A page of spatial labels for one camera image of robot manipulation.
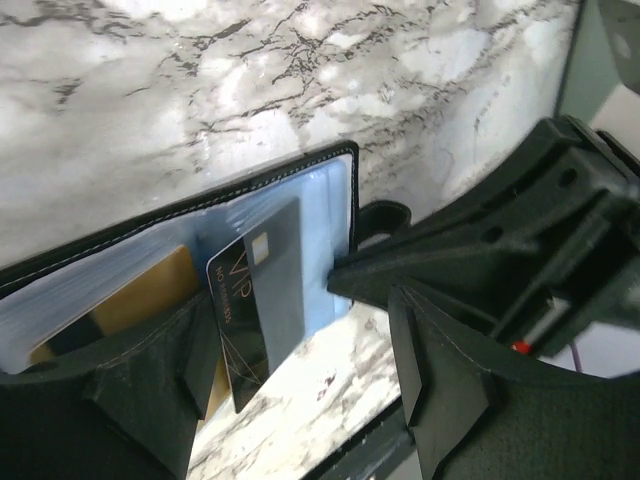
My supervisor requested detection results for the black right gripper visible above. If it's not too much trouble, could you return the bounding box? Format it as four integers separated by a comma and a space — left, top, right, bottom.
329, 116, 639, 354

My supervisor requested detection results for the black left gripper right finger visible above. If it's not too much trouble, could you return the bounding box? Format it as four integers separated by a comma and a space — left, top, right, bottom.
388, 286, 639, 479

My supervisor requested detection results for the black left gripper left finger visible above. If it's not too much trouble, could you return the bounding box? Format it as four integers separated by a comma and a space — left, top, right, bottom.
1, 292, 221, 479

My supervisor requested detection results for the black leather card holder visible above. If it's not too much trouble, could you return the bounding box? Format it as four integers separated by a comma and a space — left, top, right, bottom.
1, 141, 359, 374

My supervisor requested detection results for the black card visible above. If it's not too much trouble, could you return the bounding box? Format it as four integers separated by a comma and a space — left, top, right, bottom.
207, 198, 305, 413

